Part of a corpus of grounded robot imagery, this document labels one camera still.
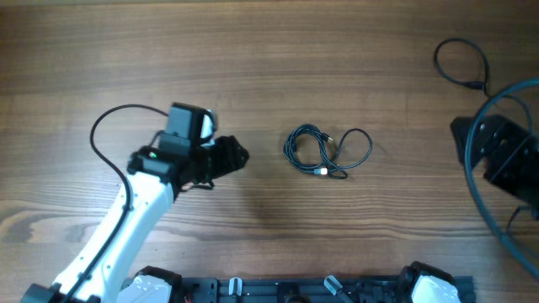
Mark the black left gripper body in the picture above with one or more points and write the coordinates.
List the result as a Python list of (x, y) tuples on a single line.
[(211, 160)]

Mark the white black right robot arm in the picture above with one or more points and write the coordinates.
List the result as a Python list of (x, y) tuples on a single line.
[(510, 153)]

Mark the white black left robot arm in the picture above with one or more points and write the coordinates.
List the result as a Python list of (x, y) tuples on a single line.
[(185, 152)]

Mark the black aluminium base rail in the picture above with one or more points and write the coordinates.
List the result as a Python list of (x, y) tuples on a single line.
[(365, 289)]

